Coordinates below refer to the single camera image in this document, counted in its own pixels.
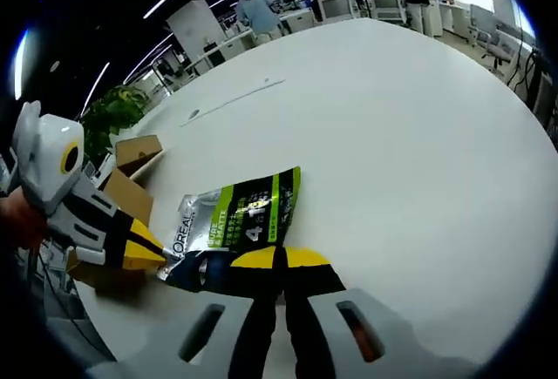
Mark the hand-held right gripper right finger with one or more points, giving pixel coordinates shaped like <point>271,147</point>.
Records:
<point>305,309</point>

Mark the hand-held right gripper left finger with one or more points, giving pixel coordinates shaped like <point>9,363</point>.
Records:
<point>257,318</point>

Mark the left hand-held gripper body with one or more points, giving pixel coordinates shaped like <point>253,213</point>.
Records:
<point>43,157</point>

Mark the brown cardboard shoe box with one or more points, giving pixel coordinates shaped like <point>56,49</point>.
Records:
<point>128,196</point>

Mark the person's left hand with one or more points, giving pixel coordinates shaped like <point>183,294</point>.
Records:
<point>22,222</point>

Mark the green potted plant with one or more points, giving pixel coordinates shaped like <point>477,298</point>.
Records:
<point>113,113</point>

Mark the white table socket strip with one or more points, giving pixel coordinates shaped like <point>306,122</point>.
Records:
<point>235,99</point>

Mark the white square column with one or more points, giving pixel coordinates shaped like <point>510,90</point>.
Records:
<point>196,26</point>

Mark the white office chair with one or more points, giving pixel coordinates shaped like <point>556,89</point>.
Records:
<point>388,6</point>
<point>340,8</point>

